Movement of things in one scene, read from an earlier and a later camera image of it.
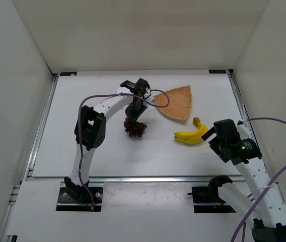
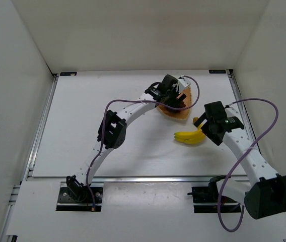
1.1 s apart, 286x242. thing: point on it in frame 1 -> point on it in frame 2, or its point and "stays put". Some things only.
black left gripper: [133, 114] -> [175, 100]
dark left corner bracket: [68, 73] stays put
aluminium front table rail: [132, 179] stays put
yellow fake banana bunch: [194, 136] stays put
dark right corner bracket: [217, 71] stays put
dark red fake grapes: [134, 128] -> [176, 111]
